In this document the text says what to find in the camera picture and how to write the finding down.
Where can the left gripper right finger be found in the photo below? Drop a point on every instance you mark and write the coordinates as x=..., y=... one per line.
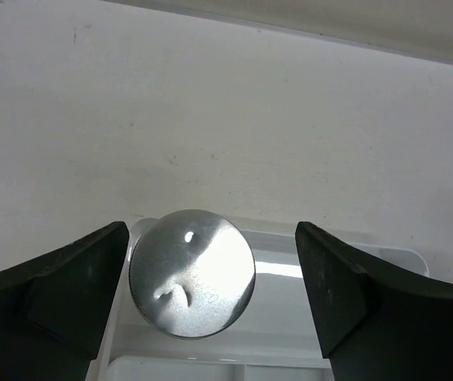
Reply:
x=374, y=320

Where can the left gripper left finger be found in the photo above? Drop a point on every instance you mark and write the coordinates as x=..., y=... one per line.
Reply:
x=54, y=308

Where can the silver-lid blue-label shaker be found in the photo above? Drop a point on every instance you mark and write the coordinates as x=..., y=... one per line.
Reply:
x=191, y=273

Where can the clear plastic organizer tray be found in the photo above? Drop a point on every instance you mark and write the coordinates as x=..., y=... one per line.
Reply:
x=274, y=339

